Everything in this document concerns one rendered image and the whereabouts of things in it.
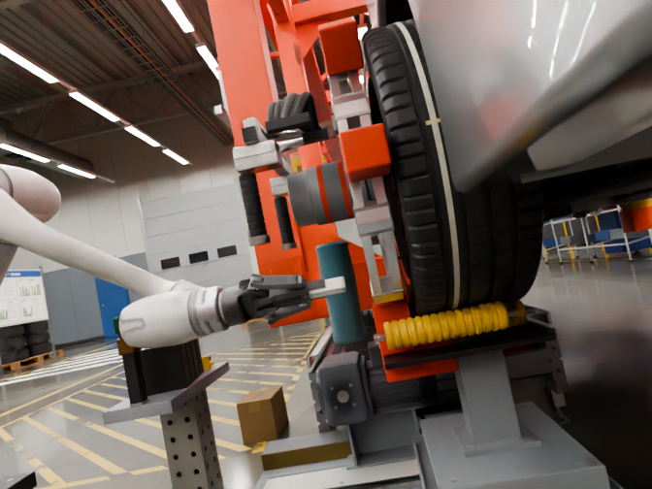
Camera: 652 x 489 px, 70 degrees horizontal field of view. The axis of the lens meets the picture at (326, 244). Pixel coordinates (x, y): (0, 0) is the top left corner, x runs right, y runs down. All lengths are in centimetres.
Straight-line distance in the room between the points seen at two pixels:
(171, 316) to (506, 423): 74
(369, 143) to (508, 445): 70
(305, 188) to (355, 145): 32
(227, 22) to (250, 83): 23
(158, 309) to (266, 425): 132
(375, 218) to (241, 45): 107
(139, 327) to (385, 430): 90
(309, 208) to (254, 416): 131
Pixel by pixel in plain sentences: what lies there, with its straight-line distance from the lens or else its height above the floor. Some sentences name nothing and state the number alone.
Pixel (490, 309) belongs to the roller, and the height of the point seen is 53.
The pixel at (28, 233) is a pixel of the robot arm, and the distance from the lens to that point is 112.
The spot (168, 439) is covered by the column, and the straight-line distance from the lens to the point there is 144.
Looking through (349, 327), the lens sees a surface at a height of 52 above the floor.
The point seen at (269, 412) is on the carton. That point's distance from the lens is 216.
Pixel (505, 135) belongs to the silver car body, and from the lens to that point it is 46.
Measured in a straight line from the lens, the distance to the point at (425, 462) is 133.
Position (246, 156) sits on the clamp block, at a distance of 97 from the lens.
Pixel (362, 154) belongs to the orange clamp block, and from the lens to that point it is 77.
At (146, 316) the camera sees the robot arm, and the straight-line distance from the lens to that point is 95.
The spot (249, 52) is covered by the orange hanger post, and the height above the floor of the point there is 145.
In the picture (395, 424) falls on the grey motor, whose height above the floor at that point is 16.
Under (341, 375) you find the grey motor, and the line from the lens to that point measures 137.
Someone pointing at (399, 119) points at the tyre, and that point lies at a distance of 82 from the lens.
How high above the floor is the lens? 67
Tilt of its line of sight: 3 degrees up
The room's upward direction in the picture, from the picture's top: 11 degrees counter-clockwise
